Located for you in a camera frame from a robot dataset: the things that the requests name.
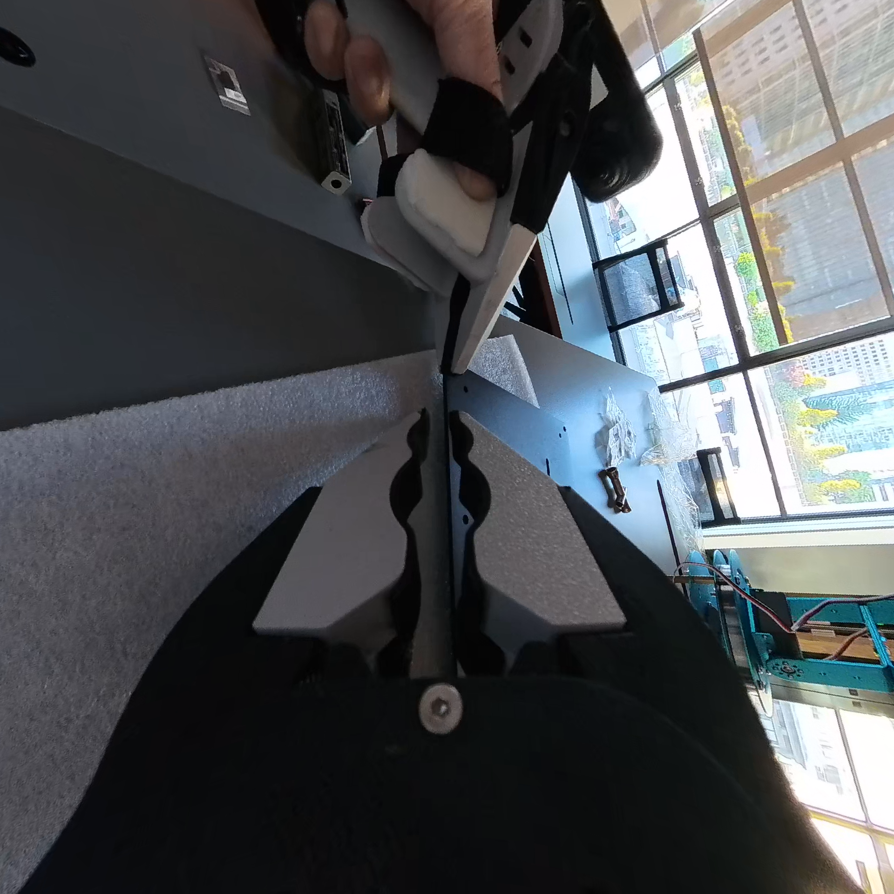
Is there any black mesh office chair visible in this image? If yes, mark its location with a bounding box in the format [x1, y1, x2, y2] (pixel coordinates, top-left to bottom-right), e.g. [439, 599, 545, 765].
[592, 237, 685, 332]

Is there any metal cross socket wrench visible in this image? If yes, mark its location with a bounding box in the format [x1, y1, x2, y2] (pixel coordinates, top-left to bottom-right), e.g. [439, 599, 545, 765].
[598, 468, 633, 514]

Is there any crumpled clear plastic wrap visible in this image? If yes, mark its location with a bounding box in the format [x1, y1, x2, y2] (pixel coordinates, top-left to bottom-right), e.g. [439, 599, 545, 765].
[639, 391, 703, 553]

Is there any black metal frame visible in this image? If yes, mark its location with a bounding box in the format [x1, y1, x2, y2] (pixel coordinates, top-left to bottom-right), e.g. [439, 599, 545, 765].
[696, 447, 741, 528]

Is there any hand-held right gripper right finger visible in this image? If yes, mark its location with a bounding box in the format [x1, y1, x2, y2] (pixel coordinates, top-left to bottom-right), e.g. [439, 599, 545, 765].
[451, 411, 626, 634]

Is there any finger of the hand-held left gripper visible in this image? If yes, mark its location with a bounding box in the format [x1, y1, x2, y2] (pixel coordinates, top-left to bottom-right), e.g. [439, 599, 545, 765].
[439, 223, 540, 376]

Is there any person's left hand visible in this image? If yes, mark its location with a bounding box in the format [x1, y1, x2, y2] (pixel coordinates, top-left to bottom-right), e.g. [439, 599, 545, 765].
[304, 0, 507, 120]

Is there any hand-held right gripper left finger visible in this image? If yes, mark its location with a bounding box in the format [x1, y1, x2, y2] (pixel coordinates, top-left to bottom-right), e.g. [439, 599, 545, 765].
[253, 409, 430, 634]

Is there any grey adapter box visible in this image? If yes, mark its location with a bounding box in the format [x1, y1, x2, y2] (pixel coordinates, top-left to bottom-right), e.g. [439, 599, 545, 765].
[307, 89, 353, 198]

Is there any white label sticker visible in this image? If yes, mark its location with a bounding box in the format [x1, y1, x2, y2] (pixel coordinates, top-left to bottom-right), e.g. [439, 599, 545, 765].
[201, 50, 252, 117]

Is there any black metal base plate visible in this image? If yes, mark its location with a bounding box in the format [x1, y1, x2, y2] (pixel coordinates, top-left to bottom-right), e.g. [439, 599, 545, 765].
[440, 366, 570, 675]

